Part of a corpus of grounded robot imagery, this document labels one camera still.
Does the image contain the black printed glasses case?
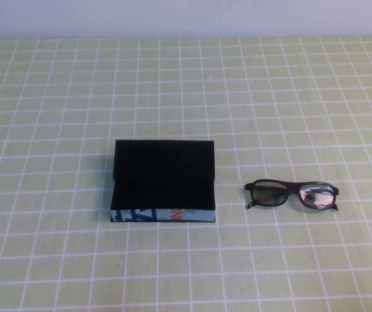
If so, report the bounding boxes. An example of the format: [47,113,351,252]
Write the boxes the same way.
[109,139,217,224]

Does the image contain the black framed glasses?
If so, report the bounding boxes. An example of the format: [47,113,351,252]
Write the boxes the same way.
[243,178,341,213]

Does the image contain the green checked tablecloth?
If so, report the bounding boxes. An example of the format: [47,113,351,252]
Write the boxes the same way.
[0,34,372,312]

